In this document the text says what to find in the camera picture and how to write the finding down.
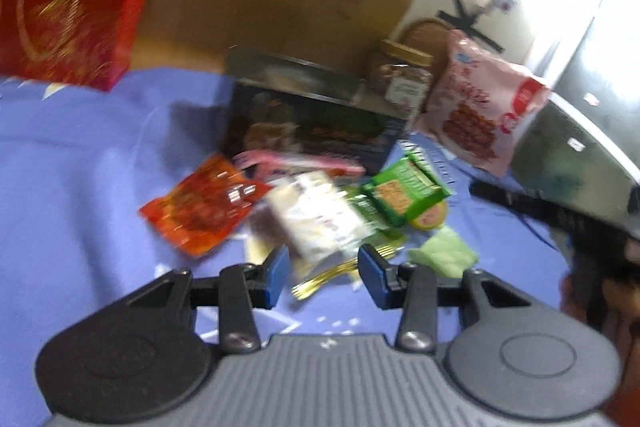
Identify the green cracker packet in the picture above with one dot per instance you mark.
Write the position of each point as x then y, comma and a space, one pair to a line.
402, 189

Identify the red gift box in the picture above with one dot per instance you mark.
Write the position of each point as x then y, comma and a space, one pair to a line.
70, 12

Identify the red snack packet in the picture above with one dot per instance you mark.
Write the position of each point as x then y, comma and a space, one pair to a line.
200, 204

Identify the white snack packet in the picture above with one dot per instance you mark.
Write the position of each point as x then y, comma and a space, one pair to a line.
320, 217

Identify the blue printed bed sheet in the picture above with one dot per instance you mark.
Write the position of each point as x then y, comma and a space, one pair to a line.
75, 187

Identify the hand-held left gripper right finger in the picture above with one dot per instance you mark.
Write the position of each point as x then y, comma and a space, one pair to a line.
372, 274

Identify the silver striped foil packet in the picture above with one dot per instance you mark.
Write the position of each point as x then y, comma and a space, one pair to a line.
425, 157

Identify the pink snack packet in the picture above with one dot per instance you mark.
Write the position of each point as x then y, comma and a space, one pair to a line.
300, 163

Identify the dark metal tin box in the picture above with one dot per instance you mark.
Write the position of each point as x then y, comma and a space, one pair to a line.
310, 107

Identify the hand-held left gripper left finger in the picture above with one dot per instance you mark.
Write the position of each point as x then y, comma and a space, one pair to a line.
272, 278

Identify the nut jar with gold lid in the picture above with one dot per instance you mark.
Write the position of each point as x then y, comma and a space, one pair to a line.
397, 79

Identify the pale green snack packet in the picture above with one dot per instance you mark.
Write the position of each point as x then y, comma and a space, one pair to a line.
442, 252

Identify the round wooden board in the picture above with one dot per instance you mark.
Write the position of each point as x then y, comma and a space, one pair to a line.
425, 36

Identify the large pink snack bag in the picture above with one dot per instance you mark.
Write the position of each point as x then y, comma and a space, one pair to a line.
475, 107

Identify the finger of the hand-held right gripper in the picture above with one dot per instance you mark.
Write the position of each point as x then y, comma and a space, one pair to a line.
510, 197

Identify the black tape cross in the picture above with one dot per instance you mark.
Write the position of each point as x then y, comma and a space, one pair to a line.
465, 19

